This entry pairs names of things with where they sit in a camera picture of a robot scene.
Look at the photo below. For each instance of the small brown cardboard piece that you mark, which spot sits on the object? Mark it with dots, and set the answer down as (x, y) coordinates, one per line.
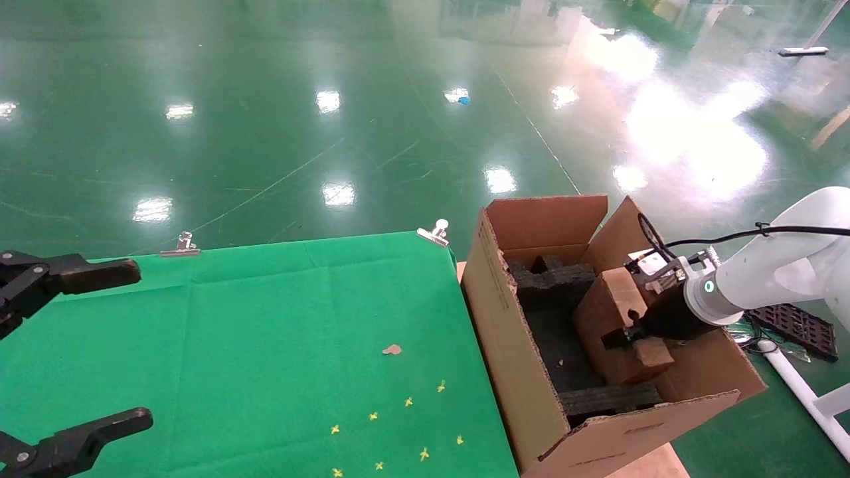
(604, 312)

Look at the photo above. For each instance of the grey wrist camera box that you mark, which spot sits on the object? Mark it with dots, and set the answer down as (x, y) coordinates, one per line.
(647, 264)

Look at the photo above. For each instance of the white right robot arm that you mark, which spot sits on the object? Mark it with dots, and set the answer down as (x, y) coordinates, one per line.
(783, 265)

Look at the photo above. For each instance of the black foam base sheet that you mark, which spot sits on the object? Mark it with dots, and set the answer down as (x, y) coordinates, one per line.
(554, 352)

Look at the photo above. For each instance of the white table leg with foot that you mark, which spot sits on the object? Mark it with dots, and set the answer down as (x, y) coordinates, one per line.
(803, 51)

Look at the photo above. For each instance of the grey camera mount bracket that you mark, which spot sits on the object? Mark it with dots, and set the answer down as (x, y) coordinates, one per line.
(690, 262)

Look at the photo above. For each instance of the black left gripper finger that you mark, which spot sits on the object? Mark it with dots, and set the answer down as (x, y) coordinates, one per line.
(73, 448)
(80, 273)

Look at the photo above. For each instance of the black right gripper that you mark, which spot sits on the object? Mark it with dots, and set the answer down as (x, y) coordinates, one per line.
(671, 315)

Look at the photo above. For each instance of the black notched foam block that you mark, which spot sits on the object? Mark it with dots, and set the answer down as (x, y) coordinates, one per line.
(551, 285)

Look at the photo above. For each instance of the green tablecloth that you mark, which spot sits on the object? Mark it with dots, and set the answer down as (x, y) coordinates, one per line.
(265, 332)

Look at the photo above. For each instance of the white tube frame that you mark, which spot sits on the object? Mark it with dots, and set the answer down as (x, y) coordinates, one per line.
(797, 385)

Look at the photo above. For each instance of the silver binder clip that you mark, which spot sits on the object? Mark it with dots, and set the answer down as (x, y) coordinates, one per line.
(435, 234)
(180, 249)

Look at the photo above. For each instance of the small cardboard scrap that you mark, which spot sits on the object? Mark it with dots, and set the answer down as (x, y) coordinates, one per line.
(392, 350)

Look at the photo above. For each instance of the large open cardboard carton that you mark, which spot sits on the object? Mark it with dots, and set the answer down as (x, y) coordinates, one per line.
(505, 358)

